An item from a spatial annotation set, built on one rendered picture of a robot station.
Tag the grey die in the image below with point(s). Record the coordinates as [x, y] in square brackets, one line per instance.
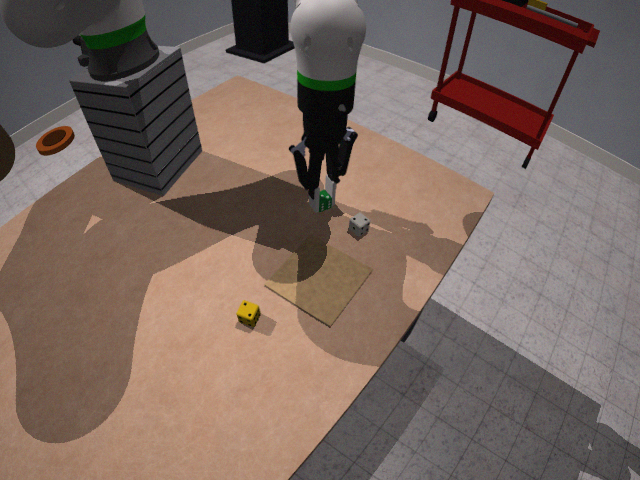
[359, 224]

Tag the green die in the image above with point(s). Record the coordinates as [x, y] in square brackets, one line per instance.
[325, 201]

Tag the tan flat mat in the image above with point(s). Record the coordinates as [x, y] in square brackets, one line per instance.
[319, 279]

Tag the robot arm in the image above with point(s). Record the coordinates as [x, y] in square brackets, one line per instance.
[327, 36]

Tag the yellow die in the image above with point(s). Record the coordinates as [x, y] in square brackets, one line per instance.
[248, 313]

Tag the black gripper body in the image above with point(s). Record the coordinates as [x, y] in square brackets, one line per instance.
[316, 130]

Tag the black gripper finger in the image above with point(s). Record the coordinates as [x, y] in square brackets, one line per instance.
[309, 178]
[336, 165]

